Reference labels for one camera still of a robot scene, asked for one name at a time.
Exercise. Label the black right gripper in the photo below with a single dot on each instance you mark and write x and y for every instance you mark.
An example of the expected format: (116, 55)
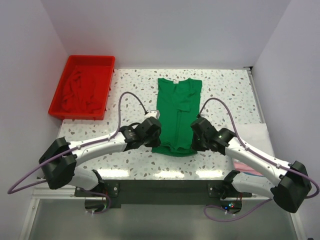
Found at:
(196, 143)

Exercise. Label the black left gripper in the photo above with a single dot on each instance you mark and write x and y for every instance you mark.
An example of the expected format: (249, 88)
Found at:
(155, 141)

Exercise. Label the green t-shirt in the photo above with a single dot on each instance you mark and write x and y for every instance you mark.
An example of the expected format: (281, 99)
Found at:
(178, 103)

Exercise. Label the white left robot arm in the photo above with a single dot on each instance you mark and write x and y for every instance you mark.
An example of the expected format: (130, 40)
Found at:
(61, 162)

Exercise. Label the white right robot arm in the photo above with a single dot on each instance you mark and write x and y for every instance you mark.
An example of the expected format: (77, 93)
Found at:
(287, 184)

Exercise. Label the pink folded t-shirt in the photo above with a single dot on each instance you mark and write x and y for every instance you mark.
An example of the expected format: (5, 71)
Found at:
(241, 166)

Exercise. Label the white folded t-shirt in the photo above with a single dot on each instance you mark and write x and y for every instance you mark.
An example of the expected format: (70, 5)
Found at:
(256, 135)

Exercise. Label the teal folded t-shirt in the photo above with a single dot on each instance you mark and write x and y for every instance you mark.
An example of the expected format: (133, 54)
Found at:
(251, 172)

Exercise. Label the red t-shirt in bin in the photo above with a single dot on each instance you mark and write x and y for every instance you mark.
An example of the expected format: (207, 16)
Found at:
(84, 92)

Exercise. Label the red plastic bin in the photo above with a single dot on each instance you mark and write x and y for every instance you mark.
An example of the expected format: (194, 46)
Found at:
(72, 61)

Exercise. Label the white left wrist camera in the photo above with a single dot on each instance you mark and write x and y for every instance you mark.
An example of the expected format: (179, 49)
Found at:
(153, 113)

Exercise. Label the right side aluminium rail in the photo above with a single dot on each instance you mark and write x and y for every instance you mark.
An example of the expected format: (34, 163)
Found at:
(256, 98)

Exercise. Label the aluminium frame rail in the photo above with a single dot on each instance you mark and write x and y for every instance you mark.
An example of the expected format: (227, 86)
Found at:
(69, 192)

